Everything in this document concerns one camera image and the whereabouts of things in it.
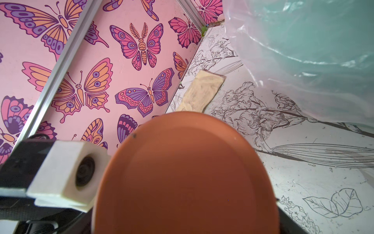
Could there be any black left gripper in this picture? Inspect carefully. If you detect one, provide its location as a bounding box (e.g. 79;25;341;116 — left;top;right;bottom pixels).
1;197;92;234

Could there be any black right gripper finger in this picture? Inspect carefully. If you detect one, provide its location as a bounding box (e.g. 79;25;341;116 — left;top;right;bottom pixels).
277;201;307;234

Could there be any brown jar lid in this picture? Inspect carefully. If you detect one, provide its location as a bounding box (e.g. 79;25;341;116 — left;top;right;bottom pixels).
92;112;280;234

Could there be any beige work glove left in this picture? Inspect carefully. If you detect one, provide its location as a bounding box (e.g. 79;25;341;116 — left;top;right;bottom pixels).
176;70;226;113

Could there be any clear plastic bin liner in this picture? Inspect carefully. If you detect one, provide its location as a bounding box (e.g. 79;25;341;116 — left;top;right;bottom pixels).
223;1;374;126

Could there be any mint green trash bin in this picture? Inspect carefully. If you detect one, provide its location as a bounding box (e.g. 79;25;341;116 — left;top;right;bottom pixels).
245;1;374;97

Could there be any aluminium frame post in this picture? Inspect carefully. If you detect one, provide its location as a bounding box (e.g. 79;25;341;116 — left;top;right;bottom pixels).
15;0;102;147

